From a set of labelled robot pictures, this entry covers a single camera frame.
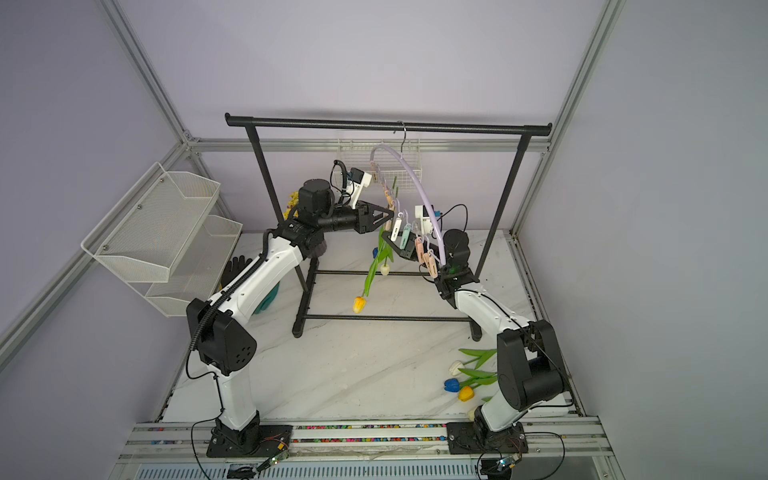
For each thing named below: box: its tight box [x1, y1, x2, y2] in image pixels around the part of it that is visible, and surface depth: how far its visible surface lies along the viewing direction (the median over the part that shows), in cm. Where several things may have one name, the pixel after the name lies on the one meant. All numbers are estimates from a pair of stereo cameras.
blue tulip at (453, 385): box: [444, 376, 498, 393], surface depth 84 cm
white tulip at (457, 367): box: [449, 348, 498, 377], surface depth 87 cm
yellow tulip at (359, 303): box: [352, 226, 394, 314], surface depth 76 cm
